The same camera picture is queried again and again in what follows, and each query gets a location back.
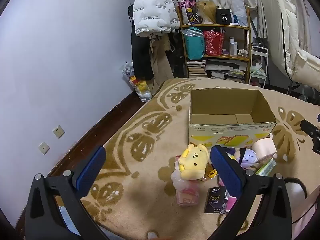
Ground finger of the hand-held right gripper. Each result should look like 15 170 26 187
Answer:
300 119 320 153

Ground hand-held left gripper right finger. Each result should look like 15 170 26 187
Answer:
200 144 293 240

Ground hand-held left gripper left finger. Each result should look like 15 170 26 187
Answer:
24 145 110 240

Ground black tissue packet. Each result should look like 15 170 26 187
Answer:
204 187 229 214

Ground pink plush toy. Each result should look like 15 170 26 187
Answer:
218 176 237 213

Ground yellow plush dog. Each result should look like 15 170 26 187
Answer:
179 144 209 180

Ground printed cardboard box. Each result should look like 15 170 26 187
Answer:
189 88 277 148

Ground purple plush doll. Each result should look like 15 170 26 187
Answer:
224 147 259 168

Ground green tissue packet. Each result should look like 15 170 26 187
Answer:
255 158 277 177

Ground pink tissue packet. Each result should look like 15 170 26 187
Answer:
176 180 200 207

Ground pale pink sponge block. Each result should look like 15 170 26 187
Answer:
251 137 277 161

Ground clear plastic bag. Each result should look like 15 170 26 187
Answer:
171 155 193 192

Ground beige flower pattern rug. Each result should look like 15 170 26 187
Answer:
47 77 320 240

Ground white trolley cart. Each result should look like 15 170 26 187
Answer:
249 45 269 88

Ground plastic bag of goods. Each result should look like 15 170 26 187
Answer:
121 60 153 102

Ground white padded chair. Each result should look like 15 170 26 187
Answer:
261 0 320 93

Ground pile of magazines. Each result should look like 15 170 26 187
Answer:
206 60 247 83

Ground stack of books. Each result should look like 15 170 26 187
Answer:
187 59 207 78

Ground white cosmetic bottle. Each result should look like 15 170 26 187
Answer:
229 37 238 55

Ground beige hanging coat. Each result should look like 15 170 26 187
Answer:
149 34 175 93

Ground red shopping bag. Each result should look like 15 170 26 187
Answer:
203 30 225 57

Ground black hanging garment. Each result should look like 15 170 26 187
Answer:
128 4 155 80

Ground teal shopping bag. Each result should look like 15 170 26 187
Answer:
184 27 205 60

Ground wooden shelf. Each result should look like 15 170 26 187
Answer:
176 5 252 84

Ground white paper bag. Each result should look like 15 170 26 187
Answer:
230 0 248 27

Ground black gift box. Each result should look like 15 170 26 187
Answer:
215 8 232 25

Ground blonde wig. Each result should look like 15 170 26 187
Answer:
196 0 217 24

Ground pink black printed bag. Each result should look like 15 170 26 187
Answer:
177 0 198 24

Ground white puffer jacket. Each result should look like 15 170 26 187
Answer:
132 0 181 37

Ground white three-hole wall socket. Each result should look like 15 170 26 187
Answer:
52 125 65 138

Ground white one-hole wall socket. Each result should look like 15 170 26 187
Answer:
38 142 50 155

